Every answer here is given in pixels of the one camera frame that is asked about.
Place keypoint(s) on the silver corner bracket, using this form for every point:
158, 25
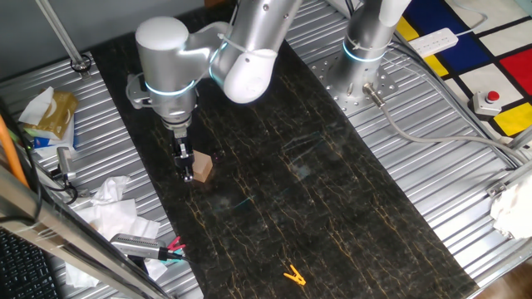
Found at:
496, 189

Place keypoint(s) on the white cloth bundle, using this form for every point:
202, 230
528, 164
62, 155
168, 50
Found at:
513, 209

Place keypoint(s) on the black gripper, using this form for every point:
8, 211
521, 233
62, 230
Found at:
182, 149

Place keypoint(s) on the white power strip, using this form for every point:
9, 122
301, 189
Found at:
432, 42

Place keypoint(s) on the orange clothespin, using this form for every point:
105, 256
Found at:
295, 277

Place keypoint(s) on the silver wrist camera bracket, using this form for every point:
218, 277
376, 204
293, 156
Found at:
138, 99

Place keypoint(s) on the orange tube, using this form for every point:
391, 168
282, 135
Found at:
10, 153

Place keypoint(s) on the black keyboard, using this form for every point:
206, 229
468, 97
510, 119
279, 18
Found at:
23, 270

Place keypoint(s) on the red clothespin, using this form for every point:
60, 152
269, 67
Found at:
176, 243

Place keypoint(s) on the gold tissue pack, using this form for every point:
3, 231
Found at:
58, 114

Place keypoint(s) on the black marble pattern mat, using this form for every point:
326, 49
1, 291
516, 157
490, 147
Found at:
291, 187

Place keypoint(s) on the teal clothespin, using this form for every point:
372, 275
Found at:
176, 251

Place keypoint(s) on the blue and white package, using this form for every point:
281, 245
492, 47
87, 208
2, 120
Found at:
45, 143

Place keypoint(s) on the colourful squares floor mat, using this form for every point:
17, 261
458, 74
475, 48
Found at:
469, 54

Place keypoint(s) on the metal frame bar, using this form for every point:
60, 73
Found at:
62, 232

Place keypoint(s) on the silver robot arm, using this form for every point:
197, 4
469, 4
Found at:
166, 66

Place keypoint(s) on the white tissue paper sheets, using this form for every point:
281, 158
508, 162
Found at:
116, 220

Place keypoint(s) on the crumpled white tissue ball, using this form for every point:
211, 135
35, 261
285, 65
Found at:
109, 189

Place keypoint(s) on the small wooden block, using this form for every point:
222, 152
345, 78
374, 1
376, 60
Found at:
203, 168

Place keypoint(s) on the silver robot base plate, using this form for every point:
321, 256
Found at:
332, 89

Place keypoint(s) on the white tissue sheet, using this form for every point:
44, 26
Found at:
35, 106

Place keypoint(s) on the grey emergency stop box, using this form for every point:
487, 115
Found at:
486, 104

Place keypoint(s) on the aluminium pole with base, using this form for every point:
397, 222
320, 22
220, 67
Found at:
62, 37

